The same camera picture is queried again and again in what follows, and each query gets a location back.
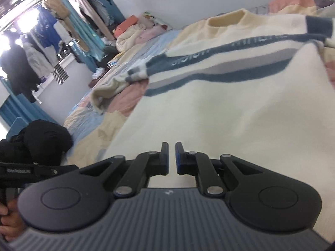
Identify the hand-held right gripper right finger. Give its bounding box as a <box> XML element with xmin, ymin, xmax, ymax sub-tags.
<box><xmin>175</xmin><ymin>141</ymin><xmax>263</xmax><ymax>198</ymax></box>

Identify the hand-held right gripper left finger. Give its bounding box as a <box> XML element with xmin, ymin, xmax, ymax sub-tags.
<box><xmin>80</xmin><ymin>142</ymin><xmax>169</xmax><ymax>198</ymax></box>

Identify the cream sweater with blue stripes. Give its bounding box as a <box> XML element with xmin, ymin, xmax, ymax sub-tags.
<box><xmin>90</xmin><ymin>9</ymin><xmax>335</xmax><ymax>242</ymax></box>

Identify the person's left hand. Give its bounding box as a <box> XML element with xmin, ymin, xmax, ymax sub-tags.
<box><xmin>0</xmin><ymin>199</ymin><xmax>21</xmax><ymax>242</ymax></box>

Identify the blue curtain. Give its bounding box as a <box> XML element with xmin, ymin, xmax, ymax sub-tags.
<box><xmin>0</xmin><ymin>80</ymin><xmax>59</xmax><ymax>140</ymax></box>

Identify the pastel patchwork quilt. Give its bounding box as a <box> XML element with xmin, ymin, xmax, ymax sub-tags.
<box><xmin>63</xmin><ymin>0</ymin><xmax>335</xmax><ymax>168</ymax></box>

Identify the hanging black jacket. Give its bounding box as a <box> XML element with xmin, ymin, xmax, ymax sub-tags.
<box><xmin>0</xmin><ymin>30</ymin><xmax>41</xmax><ymax>103</ymax></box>

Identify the black white striped cloth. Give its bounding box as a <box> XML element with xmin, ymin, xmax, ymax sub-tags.
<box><xmin>51</xmin><ymin>64</ymin><xmax>69</xmax><ymax>85</ymax></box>

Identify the hanging white grey jacket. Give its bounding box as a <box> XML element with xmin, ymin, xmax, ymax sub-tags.
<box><xmin>21</xmin><ymin>35</ymin><xmax>54</xmax><ymax>72</ymax></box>

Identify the dark green bag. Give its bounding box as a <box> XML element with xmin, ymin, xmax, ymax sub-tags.
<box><xmin>99</xmin><ymin>46</ymin><xmax>121</xmax><ymax>64</ymax></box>

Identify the cream duvet pile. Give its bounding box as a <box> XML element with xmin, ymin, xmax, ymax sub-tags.
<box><xmin>116</xmin><ymin>23</ymin><xmax>155</xmax><ymax>52</ymax></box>

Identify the pink blanket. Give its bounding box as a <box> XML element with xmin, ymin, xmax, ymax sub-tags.
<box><xmin>139</xmin><ymin>25</ymin><xmax>168</xmax><ymax>42</ymax></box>

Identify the orange box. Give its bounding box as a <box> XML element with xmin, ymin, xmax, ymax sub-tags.
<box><xmin>114</xmin><ymin>16</ymin><xmax>139</xmax><ymax>38</ymax></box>

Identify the patterned pillow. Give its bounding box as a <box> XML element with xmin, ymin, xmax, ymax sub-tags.
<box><xmin>143</xmin><ymin>11</ymin><xmax>174</xmax><ymax>30</ymax></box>

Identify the teal curtain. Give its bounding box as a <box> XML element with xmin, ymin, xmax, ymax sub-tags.
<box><xmin>54</xmin><ymin>0</ymin><xmax>126</xmax><ymax>72</ymax></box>

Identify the hanging blue garment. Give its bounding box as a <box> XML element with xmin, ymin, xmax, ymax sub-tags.
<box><xmin>36</xmin><ymin>5</ymin><xmax>60</xmax><ymax>50</ymax></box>

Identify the hanging striped shirt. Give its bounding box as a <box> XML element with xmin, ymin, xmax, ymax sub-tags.
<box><xmin>90</xmin><ymin>0</ymin><xmax>111</xmax><ymax>27</ymax></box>

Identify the hanging pink beige garment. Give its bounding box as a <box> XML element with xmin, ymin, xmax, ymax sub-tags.
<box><xmin>68</xmin><ymin>0</ymin><xmax>116</xmax><ymax>41</ymax></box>

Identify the hanging beige fleece coat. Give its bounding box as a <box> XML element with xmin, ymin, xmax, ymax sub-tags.
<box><xmin>41</xmin><ymin>0</ymin><xmax>71</xmax><ymax>19</ymax></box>

